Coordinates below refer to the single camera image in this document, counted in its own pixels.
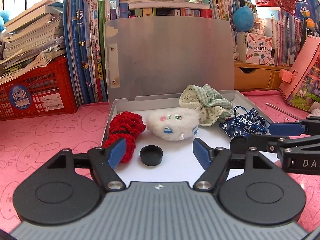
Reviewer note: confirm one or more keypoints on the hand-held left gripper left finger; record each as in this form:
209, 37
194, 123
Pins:
116, 152

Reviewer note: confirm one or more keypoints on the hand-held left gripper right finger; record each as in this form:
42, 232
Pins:
201, 152

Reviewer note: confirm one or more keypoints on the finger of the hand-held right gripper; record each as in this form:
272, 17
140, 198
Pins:
262, 142
287, 128

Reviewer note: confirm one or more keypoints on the black round lid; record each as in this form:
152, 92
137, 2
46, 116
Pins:
238, 144

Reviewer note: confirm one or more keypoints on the red crochet scrunchie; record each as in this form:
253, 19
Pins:
125, 125

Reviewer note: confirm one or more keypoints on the black lens cap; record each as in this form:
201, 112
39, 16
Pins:
151, 155

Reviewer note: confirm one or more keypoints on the white plush toy with eye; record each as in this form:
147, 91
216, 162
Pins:
172, 127

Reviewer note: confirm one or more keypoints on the green floral cloth scrunchie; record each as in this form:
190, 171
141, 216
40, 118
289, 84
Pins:
200, 105

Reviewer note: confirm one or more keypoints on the grey cardboard box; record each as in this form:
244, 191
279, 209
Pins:
175, 55

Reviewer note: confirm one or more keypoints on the thin metal rod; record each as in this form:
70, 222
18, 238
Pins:
282, 111

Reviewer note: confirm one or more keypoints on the pink picture box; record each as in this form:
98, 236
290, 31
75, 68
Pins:
302, 80

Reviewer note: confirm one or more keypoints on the wooden drawer organizer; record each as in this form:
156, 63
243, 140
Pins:
250, 77

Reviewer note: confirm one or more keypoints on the pink bunny print mat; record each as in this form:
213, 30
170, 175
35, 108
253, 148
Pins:
50, 135

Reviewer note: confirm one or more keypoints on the white label printer box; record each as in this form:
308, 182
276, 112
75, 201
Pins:
255, 47

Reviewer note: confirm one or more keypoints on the red plastic basket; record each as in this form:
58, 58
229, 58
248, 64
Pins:
37, 87

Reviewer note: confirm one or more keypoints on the row of upright blue books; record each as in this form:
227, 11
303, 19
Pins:
80, 55

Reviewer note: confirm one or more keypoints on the large blue round plush toy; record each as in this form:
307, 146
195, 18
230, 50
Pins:
243, 17

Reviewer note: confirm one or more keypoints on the blue mask package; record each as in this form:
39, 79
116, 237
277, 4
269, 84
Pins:
307, 7

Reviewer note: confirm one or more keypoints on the small red mesh basket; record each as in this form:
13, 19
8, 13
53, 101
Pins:
275, 0

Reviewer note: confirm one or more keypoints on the stack of worn books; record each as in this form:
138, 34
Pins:
32, 35

